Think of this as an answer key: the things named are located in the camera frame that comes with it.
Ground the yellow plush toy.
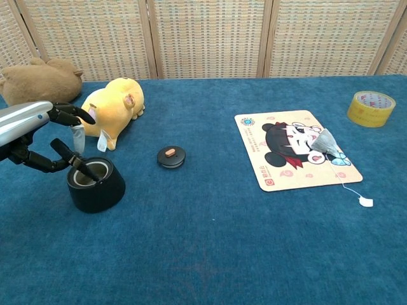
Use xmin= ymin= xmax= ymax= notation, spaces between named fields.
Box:
xmin=79 ymin=77 xmax=146 ymax=152

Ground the black teapot lid orange knob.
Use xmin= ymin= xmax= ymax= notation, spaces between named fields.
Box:
xmin=156 ymin=146 xmax=187 ymax=169

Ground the woven wooden folding screen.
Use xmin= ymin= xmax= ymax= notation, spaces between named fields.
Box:
xmin=0 ymin=0 xmax=407 ymax=82

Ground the yellow packing tape roll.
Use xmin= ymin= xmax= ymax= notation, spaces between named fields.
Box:
xmin=346 ymin=90 xmax=397 ymax=128

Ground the blue table carpet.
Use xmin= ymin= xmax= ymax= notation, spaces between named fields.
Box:
xmin=0 ymin=74 xmax=407 ymax=305

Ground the black teapot with handle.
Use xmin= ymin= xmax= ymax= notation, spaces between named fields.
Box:
xmin=50 ymin=138 xmax=127 ymax=214

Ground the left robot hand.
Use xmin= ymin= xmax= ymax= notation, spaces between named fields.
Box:
xmin=0 ymin=100 xmax=96 ymax=174

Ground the brown plush toy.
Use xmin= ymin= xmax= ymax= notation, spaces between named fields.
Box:
xmin=0 ymin=57 xmax=84 ymax=107

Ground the cartoon girl mouse pad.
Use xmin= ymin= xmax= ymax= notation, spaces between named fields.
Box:
xmin=234 ymin=109 xmax=364 ymax=193

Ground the grey pyramid tea bag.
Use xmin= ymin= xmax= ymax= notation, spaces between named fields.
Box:
xmin=310 ymin=128 xmax=375 ymax=208

